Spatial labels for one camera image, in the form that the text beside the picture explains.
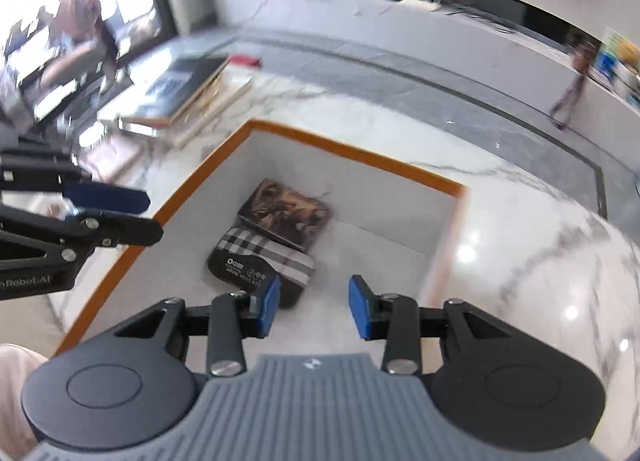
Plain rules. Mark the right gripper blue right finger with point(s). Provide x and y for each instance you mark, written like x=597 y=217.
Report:
x=398 y=321

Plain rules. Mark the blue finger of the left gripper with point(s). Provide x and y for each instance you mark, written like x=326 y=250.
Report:
x=60 y=175
x=30 y=239

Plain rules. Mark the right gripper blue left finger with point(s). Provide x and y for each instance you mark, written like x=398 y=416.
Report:
x=230 y=319

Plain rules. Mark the plaid black case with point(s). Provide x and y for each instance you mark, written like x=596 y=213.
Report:
x=245 y=259

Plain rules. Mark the brown patterned tin box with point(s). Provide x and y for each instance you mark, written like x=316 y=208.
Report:
x=285 y=215

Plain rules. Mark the orange storage box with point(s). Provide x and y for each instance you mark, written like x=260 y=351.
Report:
x=352 y=212

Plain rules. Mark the stack of books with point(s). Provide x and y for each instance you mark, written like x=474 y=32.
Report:
x=188 y=96

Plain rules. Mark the red small box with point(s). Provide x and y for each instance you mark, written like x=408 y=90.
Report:
x=246 y=61

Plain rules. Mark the brown tripod stand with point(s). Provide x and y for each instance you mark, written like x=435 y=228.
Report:
x=583 y=58

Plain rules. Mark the colourful snack box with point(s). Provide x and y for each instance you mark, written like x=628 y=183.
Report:
x=617 y=67

